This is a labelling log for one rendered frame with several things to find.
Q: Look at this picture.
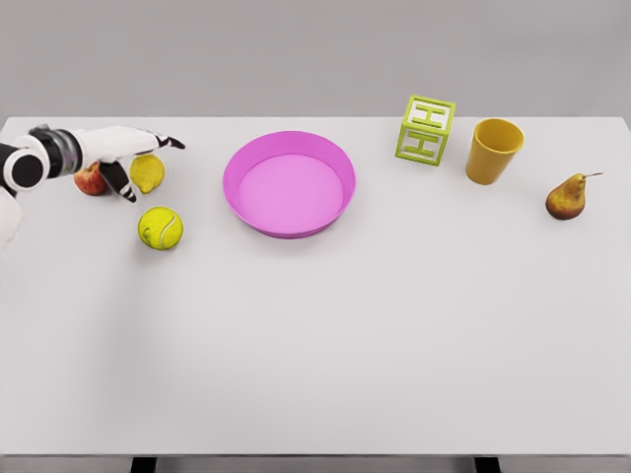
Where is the yellow lemon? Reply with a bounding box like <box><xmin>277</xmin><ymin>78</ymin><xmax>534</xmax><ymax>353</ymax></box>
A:
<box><xmin>128</xmin><ymin>154</ymin><xmax>167</xmax><ymax>195</ymax></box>

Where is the yellow cup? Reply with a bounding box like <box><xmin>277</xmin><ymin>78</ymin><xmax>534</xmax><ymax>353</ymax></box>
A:
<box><xmin>465</xmin><ymin>117</ymin><xmax>526</xmax><ymax>186</ymax></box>

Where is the brown pear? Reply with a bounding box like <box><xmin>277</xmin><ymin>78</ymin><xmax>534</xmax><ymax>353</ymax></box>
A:
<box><xmin>544</xmin><ymin>171</ymin><xmax>604</xmax><ymax>221</ymax></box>

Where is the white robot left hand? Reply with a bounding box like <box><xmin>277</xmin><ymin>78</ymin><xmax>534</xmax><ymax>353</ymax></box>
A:
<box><xmin>92</xmin><ymin>126</ymin><xmax>186</xmax><ymax>205</ymax></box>

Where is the pink round plate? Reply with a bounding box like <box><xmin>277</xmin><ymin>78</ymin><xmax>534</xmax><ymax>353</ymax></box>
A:
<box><xmin>222</xmin><ymin>130</ymin><xmax>357</xmax><ymax>240</ymax></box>

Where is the green letter block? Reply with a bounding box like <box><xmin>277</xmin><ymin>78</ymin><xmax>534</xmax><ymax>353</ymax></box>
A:
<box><xmin>393</xmin><ymin>94</ymin><xmax>456</xmax><ymax>169</ymax></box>

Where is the red apple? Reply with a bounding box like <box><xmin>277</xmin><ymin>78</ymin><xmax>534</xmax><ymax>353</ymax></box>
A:
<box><xmin>73</xmin><ymin>161</ymin><xmax>110</xmax><ymax>197</ymax></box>

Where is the yellow tennis ball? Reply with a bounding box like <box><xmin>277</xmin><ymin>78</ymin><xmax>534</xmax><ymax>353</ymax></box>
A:
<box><xmin>137</xmin><ymin>205</ymin><xmax>184</xmax><ymax>252</ymax></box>

